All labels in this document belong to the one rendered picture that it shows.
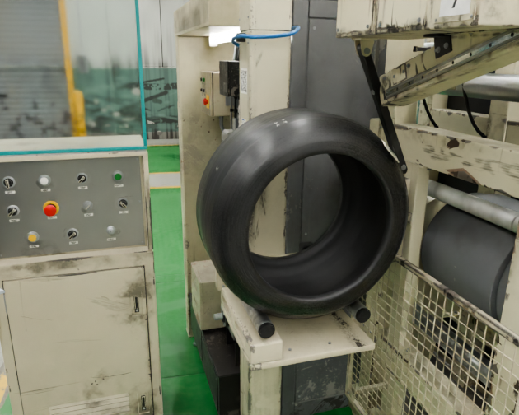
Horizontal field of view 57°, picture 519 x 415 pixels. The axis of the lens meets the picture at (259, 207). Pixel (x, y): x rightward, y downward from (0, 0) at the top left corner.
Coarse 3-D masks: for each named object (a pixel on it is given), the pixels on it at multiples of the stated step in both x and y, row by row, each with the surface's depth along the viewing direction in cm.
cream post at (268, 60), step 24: (240, 0) 145; (264, 0) 136; (288, 0) 138; (240, 24) 147; (264, 24) 138; (288, 24) 140; (240, 48) 149; (264, 48) 140; (288, 48) 142; (240, 72) 151; (264, 72) 142; (288, 72) 144; (240, 96) 153; (264, 96) 144; (288, 96) 147; (240, 120) 156; (264, 192) 153; (264, 216) 156; (264, 240) 158; (264, 384) 175; (264, 408) 178
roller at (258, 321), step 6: (240, 300) 142; (246, 306) 135; (252, 312) 131; (258, 312) 129; (252, 318) 129; (258, 318) 127; (264, 318) 126; (258, 324) 125; (264, 324) 124; (270, 324) 124; (258, 330) 124; (264, 330) 124; (270, 330) 124; (264, 336) 124; (270, 336) 125
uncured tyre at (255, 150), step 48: (240, 144) 117; (288, 144) 111; (336, 144) 114; (240, 192) 111; (384, 192) 124; (240, 240) 114; (336, 240) 153; (384, 240) 128; (240, 288) 120; (288, 288) 146; (336, 288) 141
